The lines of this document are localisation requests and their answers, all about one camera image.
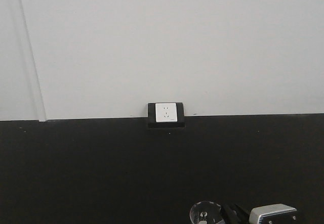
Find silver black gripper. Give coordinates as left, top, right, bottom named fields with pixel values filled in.
left=220, top=204, right=298, bottom=224

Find clear glass beaker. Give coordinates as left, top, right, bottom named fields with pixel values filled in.
left=189, top=201, right=225, bottom=224

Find white socket in black box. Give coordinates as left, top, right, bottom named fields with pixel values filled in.
left=147, top=103, right=185, bottom=129

